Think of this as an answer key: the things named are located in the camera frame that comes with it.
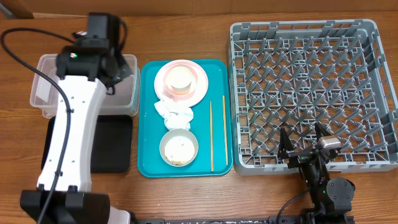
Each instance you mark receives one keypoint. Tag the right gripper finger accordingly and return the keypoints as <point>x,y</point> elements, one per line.
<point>285,144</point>
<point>320,131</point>

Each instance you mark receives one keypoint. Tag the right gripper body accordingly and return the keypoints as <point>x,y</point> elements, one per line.
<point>308,169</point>

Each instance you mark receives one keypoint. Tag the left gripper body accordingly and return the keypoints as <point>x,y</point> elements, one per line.
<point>124,69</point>

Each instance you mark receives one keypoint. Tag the white napkin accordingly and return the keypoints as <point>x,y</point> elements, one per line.
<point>175,115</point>

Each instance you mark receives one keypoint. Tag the grey bowl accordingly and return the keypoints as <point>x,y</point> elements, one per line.
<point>174,133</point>

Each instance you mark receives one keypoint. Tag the rice leftovers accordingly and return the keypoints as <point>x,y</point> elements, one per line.
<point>179,151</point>

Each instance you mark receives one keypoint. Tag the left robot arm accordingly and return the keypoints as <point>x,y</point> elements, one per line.
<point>63,193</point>

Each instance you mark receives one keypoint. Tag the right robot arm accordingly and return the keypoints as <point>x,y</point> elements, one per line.
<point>331,197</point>

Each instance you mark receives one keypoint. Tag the grey dishwasher rack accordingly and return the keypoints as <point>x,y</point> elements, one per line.
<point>293,74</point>

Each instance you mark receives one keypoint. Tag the clear plastic bin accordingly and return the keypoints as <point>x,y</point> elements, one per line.
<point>125,100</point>

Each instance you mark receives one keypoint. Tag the cream paper cup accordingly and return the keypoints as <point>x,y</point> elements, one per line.
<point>180,79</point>

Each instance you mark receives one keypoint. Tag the black tray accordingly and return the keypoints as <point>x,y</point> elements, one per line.
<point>112,144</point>

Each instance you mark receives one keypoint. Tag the teal serving tray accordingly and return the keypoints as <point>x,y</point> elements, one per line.
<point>151,126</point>

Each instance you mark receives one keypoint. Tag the pink plate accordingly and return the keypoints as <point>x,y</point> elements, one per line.
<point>198,88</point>

